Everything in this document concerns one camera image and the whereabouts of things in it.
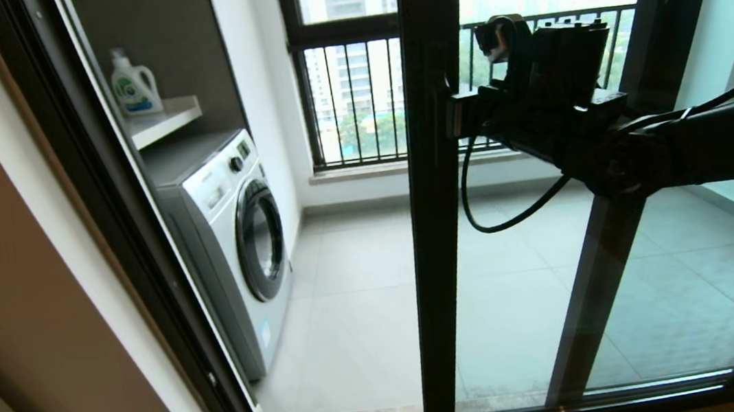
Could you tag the white detergent bottle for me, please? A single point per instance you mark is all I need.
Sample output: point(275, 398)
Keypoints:
point(135, 91)

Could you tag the black framed sliding glass door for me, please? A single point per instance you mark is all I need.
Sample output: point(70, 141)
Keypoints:
point(443, 294)
point(99, 160)

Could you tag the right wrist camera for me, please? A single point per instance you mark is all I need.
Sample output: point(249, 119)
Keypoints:
point(558, 60)

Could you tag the long black balcony railing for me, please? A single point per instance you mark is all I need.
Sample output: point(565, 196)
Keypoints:
point(348, 42)

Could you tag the long grey stone window sill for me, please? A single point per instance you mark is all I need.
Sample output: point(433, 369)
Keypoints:
point(363, 170)

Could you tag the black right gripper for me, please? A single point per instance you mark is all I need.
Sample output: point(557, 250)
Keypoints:
point(537, 121)

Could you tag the white wall shelf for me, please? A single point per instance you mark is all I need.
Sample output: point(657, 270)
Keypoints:
point(165, 120)

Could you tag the black window frame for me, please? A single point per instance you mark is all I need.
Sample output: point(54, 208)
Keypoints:
point(347, 30)

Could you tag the black framed fixed glass panel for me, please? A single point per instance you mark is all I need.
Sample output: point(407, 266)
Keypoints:
point(598, 290)

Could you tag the white front-load washing machine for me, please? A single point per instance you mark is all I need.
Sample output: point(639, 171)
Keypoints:
point(221, 202)

